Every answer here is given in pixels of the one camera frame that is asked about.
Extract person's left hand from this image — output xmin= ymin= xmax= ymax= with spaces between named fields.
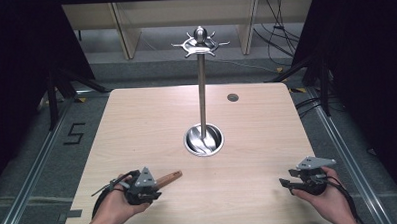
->
xmin=88 ymin=173 xmax=152 ymax=224

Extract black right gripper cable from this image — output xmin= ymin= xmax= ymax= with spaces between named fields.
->
xmin=323 ymin=173 xmax=367 ymax=224

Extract metal floor rail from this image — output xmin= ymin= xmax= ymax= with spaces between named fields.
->
xmin=306 ymin=84 xmax=394 ymax=224
xmin=0 ymin=95 xmax=76 ymax=224

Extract black curtain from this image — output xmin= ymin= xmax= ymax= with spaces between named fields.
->
xmin=0 ymin=0 xmax=100 ymax=192
xmin=289 ymin=0 xmax=397 ymax=203

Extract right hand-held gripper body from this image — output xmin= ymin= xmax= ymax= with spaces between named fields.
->
xmin=295 ymin=155 xmax=339 ymax=198

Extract white floor cable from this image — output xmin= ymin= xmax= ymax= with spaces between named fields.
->
xmin=214 ymin=56 xmax=280 ymax=76

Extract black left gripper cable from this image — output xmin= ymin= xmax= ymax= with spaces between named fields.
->
xmin=89 ymin=169 xmax=143 ymax=221

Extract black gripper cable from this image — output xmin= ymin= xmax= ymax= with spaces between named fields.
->
xmin=89 ymin=169 xmax=143 ymax=221
xmin=323 ymin=173 xmax=367 ymax=224

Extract bundle of black cables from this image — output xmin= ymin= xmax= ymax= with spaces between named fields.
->
xmin=252 ymin=0 xmax=303 ymax=59

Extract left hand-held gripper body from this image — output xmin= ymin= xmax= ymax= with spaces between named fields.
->
xmin=122 ymin=165 xmax=159 ymax=207

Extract wooden handled utensil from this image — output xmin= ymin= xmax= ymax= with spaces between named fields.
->
xmin=154 ymin=170 xmax=184 ymax=191

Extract steel utensil rack stand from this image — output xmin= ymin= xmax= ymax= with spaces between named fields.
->
xmin=169 ymin=24 xmax=235 ymax=159

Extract black metal stand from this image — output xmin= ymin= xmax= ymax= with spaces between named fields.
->
xmin=267 ymin=52 xmax=334 ymax=120
xmin=44 ymin=65 xmax=112 ymax=132

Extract person's right hand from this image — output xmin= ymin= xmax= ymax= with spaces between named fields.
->
xmin=290 ymin=165 xmax=354 ymax=224

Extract black floor cables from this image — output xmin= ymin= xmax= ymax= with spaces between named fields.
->
xmin=293 ymin=96 xmax=325 ymax=119

